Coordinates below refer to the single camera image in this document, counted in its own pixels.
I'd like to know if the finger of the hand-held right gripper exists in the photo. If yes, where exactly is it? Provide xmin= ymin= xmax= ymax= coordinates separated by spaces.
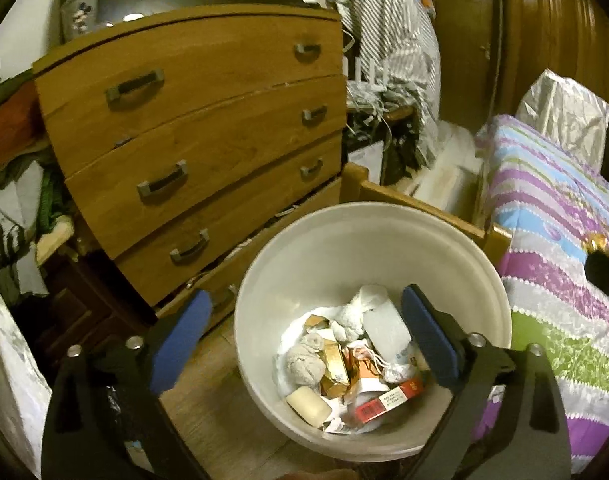
xmin=583 ymin=249 xmax=609 ymax=307

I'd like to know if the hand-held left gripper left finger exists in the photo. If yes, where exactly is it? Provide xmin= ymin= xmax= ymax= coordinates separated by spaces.
xmin=40 ymin=289 xmax=213 ymax=480

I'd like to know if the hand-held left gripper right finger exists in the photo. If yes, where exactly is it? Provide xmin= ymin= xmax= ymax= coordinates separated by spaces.
xmin=401 ymin=284 xmax=571 ymax=480

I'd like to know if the white tissue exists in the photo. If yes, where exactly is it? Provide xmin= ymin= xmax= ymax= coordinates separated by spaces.
xmin=333 ymin=285 xmax=386 ymax=342

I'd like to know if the small red cigarette pack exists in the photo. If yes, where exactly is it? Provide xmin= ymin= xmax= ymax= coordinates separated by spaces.
xmin=356 ymin=377 xmax=426 ymax=427

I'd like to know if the grey cloth ball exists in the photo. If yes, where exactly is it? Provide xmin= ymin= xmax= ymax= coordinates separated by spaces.
xmin=283 ymin=332 xmax=328 ymax=387

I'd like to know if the white plastic bucket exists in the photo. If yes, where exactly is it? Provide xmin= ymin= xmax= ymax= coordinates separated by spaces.
xmin=233 ymin=201 xmax=514 ymax=463

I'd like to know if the cream soap bar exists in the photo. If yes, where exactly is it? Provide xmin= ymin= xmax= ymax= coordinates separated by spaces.
xmin=285 ymin=385 xmax=333 ymax=429

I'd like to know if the striped floral bedsheet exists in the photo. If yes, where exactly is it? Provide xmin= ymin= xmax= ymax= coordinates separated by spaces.
xmin=474 ymin=115 xmax=609 ymax=477

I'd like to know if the silver foil bag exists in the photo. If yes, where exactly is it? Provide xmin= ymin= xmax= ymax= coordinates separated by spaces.
xmin=515 ymin=69 xmax=609 ymax=172

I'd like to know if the white patterned cloth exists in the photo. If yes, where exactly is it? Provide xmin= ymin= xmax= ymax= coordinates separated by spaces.
xmin=0 ymin=275 xmax=54 ymax=462

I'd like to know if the white cardboard box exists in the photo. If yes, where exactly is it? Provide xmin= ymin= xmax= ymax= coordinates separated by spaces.
xmin=346 ymin=140 xmax=386 ymax=182

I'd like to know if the wooden chest of drawers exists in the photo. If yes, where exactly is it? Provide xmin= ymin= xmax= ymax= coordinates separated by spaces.
xmin=32 ymin=2 xmax=348 ymax=322

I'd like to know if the pile of clothes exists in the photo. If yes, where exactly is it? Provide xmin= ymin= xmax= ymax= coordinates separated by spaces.
xmin=0 ymin=75 xmax=76 ymax=307

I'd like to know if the brown wooden wardrobe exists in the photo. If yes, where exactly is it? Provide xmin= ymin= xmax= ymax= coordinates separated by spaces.
xmin=499 ymin=0 xmax=609 ymax=117

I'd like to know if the white router with antennas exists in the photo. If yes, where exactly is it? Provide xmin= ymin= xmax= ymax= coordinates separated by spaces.
xmin=344 ymin=57 xmax=391 ymax=92

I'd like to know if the brown wooden door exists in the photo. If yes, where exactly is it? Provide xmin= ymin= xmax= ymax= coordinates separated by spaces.
xmin=414 ymin=0 xmax=503 ymax=127

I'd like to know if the grey striped shirt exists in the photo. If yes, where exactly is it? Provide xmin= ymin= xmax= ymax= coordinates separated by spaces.
xmin=324 ymin=0 xmax=443 ymax=162

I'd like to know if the cartoon mouse cup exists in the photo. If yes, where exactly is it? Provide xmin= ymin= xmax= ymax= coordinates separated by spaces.
xmin=60 ymin=0 xmax=101 ymax=42

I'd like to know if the wooden bed frame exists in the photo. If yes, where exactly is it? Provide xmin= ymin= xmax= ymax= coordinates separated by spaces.
xmin=341 ymin=162 xmax=511 ymax=267

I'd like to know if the bundle of white cables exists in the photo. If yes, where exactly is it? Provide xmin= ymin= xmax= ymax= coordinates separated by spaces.
xmin=344 ymin=80 xmax=416 ymax=137

